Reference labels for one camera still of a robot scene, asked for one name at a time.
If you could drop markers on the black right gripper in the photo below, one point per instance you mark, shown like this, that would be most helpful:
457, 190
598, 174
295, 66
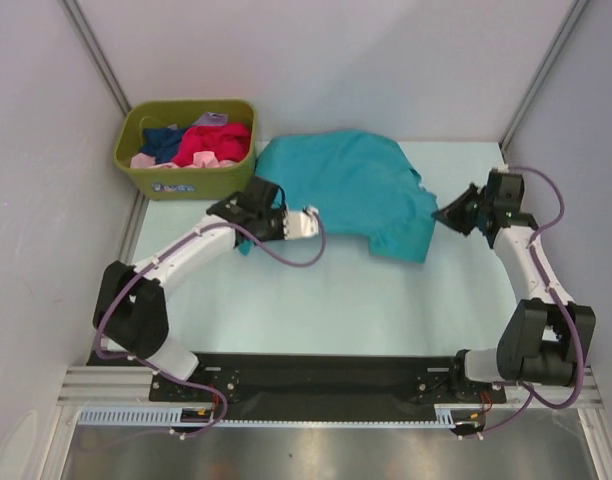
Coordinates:
451, 215

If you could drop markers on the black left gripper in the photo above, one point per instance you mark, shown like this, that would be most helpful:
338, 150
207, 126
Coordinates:
279, 214

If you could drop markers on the teal t shirt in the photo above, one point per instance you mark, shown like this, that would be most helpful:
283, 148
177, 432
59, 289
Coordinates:
362, 184

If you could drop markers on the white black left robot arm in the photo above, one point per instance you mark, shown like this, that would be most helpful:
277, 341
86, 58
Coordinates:
131, 308

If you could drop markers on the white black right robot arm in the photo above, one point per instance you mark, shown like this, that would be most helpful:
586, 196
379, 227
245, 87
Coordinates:
545, 344

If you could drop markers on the light pink t shirt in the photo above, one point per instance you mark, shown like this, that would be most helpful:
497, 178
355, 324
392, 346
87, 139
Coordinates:
201, 160

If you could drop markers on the magenta t shirt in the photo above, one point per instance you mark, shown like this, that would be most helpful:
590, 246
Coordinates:
230, 142

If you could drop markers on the lavender t shirt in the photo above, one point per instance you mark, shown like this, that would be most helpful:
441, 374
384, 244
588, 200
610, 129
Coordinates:
212, 119

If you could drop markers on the blue Bowl Tub sticker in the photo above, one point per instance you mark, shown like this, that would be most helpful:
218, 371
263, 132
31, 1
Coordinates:
178, 188

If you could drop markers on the olive green plastic tub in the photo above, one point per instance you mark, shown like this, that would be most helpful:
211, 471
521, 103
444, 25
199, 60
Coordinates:
209, 183

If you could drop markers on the navy blue t shirt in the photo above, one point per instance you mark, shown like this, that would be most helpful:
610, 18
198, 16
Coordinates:
162, 143

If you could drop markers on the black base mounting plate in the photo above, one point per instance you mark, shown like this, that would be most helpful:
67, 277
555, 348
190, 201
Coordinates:
339, 388

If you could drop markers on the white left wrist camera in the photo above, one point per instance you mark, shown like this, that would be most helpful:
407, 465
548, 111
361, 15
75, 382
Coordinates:
301, 224

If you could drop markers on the aluminium frame rail front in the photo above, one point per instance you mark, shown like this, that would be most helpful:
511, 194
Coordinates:
105, 386

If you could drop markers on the light blue slotted cable duct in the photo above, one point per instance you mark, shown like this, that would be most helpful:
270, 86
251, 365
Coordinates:
145, 416

